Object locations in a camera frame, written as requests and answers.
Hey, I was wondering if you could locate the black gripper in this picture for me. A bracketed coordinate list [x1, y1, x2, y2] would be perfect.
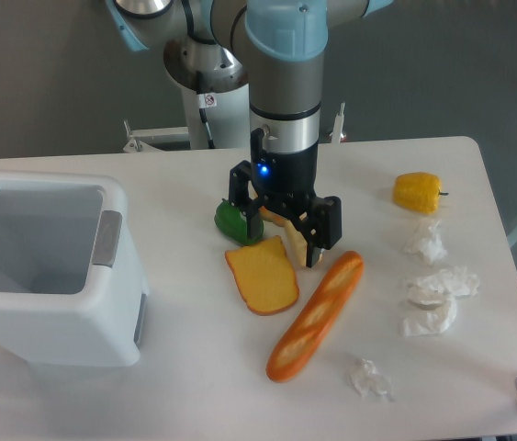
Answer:
[228, 128, 343, 267]

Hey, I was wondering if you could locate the long orange baguette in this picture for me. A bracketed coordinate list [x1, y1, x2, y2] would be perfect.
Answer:
[265, 251, 365, 382]

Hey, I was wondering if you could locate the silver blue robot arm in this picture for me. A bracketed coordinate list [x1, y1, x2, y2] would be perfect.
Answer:
[107, 1, 384, 266]

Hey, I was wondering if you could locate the pale bread stick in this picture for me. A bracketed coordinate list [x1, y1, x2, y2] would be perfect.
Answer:
[284, 220, 307, 267]

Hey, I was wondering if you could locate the toast bread slice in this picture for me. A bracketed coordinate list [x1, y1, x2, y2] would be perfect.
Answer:
[225, 236, 299, 316]

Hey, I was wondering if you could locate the green bell pepper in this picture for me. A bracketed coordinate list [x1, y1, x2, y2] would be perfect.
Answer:
[214, 199, 264, 245]

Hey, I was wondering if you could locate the yellow bell pepper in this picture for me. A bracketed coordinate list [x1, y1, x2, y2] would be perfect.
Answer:
[392, 172, 449, 214]

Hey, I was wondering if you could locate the upper crumpled white tissue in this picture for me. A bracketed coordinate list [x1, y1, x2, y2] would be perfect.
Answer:
[403, 219, 447, 266]

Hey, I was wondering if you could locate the large crumpled white tissue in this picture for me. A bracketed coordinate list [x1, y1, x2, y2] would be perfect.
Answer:
[399, 266, 480, 337]

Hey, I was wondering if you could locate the small crumpled white tissue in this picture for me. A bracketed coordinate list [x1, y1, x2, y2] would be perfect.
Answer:
[348, 358, 394, 401]

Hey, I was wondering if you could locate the white trash bin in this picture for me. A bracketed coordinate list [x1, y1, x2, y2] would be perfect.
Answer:
[0, 171, 149, 367]

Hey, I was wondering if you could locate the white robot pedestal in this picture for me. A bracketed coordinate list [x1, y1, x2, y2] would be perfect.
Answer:
[122, 36, 347, 154]

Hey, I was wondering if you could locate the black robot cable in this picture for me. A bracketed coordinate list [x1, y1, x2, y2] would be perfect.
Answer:
[195, 71, 217, 150]

